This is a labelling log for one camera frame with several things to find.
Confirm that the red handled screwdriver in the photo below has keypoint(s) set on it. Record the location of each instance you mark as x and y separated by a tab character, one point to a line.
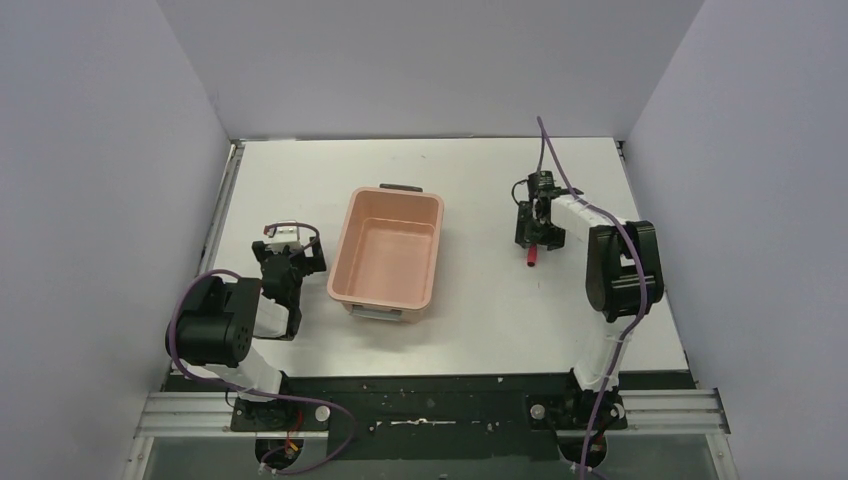
532	255

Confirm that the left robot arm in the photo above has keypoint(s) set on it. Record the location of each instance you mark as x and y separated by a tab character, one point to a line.
222	313

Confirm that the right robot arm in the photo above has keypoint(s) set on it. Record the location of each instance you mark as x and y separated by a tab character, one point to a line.
623	280

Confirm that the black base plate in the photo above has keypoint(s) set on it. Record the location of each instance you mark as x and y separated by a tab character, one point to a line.
466	417

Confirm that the aluminium rail frame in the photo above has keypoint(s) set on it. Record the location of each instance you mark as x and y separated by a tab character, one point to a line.
489	315

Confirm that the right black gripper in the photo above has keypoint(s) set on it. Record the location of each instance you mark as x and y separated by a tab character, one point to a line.
552	239

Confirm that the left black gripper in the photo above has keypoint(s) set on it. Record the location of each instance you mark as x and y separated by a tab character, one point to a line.
289	263

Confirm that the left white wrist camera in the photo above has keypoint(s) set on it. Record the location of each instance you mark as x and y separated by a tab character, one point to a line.
280	237

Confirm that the pink plastic bin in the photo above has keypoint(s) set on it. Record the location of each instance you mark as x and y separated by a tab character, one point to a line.
386	255

